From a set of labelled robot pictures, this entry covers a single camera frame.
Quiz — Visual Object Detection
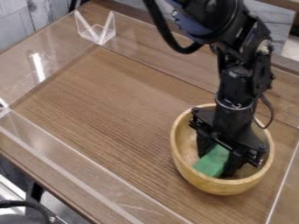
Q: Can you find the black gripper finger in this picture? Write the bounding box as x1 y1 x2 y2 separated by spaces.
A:
196 131 216 158
223 150 247 177

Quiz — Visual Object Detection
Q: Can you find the light wooden bowl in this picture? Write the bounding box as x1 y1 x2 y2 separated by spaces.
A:
171 108 276 196

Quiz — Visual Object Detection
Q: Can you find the green rectangular block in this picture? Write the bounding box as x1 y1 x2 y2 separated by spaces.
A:
192 144 230 178

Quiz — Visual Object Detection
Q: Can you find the clear acrylic tray wall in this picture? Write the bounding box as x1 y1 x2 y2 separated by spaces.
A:
0 100 191 224

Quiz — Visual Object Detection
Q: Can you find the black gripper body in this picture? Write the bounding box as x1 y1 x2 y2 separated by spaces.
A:
190 101 268 167

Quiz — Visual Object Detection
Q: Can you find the black table leg frame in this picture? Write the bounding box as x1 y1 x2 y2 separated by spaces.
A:
25 182 80 224

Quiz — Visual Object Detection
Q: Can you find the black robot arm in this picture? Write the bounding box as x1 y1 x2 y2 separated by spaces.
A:
167 0 274 177

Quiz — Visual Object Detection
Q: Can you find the clear acrylic corner bracket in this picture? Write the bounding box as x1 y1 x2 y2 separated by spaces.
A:
74 10 116 46

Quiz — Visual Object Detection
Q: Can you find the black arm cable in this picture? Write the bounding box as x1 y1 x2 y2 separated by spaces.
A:
142 0 206 55

